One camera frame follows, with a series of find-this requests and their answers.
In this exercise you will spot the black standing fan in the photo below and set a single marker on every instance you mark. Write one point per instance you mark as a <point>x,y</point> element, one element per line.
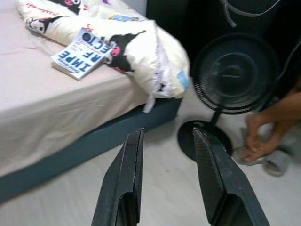
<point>225,70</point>

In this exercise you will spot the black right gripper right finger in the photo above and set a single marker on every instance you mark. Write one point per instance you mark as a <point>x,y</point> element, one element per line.
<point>218,179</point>

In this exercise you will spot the cream cartoon print blanket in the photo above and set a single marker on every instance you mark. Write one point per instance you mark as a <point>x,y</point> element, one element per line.
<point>145,51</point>

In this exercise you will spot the grey slipper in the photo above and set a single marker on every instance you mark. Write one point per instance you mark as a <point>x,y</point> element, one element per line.
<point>275,167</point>

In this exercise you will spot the white book with blue letters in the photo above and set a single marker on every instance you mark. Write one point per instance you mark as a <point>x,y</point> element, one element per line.
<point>80,58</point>

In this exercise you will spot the person's bare foot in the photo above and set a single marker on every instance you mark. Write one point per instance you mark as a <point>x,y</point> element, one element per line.
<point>277,117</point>

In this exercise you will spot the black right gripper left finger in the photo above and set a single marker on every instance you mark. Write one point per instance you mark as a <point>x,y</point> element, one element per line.
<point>122,179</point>

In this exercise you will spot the bed with cream sheet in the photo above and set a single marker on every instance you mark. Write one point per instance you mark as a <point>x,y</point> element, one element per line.
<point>47,99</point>

